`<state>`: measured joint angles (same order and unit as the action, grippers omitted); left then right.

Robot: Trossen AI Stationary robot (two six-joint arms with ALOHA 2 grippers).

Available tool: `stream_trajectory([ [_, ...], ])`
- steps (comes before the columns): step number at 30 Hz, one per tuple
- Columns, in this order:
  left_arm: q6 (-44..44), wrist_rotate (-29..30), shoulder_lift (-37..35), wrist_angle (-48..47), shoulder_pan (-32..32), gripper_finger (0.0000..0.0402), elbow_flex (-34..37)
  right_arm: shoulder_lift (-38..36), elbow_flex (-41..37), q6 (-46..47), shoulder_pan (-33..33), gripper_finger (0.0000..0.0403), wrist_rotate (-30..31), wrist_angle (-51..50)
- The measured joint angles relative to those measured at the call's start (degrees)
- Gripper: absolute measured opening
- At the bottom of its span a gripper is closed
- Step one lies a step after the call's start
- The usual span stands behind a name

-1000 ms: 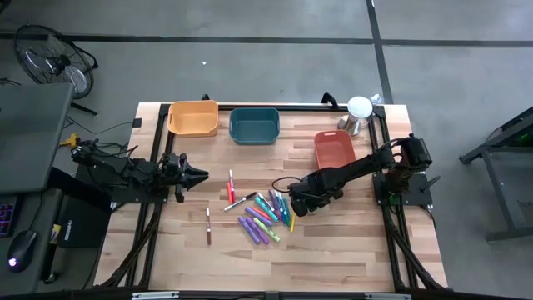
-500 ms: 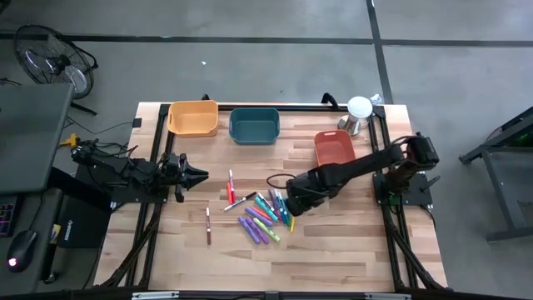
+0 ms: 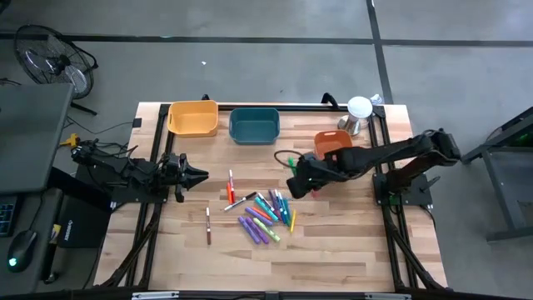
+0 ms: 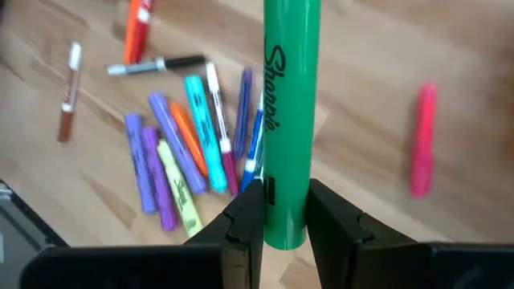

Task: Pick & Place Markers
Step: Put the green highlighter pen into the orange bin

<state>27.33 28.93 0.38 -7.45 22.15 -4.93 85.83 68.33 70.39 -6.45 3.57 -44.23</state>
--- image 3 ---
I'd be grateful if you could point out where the dark grey desk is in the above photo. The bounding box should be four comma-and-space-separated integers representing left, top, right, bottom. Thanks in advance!
0, 187, 64, 298

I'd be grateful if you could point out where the grey raised desk panel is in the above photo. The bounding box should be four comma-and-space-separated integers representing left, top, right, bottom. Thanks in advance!
0, 82, 75, 196

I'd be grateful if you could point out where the teal highlighter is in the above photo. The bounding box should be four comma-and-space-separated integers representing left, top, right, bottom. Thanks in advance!
254, 196, 280, 223

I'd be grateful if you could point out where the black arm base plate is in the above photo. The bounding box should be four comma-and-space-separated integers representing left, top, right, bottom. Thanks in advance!
372, 172, 441, 208
111, 170, 172, 205

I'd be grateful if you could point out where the yellow plastic bin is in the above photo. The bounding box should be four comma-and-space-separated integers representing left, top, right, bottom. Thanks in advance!
167, 99, 220, 138

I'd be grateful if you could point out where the black computer mouse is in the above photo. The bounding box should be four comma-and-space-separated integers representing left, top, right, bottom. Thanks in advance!
6, 228, 38, 274

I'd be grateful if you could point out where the black floor fan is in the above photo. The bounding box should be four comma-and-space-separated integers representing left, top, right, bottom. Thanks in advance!
13, 23, 100, 117

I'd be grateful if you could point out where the teal plastic bin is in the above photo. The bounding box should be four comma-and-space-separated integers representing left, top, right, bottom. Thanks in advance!
228, 107, 281, 146

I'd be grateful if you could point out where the silver metal bracket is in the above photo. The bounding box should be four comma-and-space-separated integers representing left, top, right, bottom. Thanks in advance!
131, 291, 180, 300
364, 292, 412, 300

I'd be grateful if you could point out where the black backlit keyboard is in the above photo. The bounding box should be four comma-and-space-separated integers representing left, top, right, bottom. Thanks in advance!
0, 195, 20, 238

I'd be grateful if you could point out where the light green highlighter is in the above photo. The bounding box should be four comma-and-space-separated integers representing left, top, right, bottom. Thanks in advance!
252, 217, 281, 243

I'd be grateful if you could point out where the white dark capped marker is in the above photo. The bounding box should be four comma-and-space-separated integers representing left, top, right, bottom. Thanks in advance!
257, 192, 276, 213

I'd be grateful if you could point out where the orange highlighter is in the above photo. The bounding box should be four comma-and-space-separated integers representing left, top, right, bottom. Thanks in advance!
251, 206, 272, 222

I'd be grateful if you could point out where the dark grey metal cart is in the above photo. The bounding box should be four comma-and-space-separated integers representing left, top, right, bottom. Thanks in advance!
459, 106, 533, 243

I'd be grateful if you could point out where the black controller box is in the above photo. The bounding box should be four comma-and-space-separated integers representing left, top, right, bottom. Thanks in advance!
74, 162, 126, 198

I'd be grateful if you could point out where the black box white logo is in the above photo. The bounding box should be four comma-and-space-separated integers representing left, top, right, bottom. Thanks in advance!
56, 194, 114, 250

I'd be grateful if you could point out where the orange plastic bin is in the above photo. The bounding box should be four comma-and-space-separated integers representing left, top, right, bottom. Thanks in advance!
312, 129, 354, 162

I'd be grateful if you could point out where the black aluminium table frame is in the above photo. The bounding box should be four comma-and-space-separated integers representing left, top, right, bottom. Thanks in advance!
93, 92, 449, 300

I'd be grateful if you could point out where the black white marker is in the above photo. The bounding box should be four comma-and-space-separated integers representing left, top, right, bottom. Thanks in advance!
223, 191, 258, 213

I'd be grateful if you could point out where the blue white marker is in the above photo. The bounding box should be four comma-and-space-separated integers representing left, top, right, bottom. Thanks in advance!
274, 189, 288, 225

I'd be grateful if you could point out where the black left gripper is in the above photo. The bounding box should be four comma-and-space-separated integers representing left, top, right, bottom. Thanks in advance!
161, 152, 209, 204

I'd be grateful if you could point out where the purple highlighter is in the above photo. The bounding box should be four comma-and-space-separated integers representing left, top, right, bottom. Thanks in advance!
237, 215, 262, 245
244, 216, 271, 245
244, 206, 274, 228

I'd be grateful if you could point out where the yellow power plug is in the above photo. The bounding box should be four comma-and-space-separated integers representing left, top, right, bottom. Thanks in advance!
59, 132, 81, 149

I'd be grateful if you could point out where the red white marker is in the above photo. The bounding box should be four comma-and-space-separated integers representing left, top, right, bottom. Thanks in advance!
228, 168, 237, 204

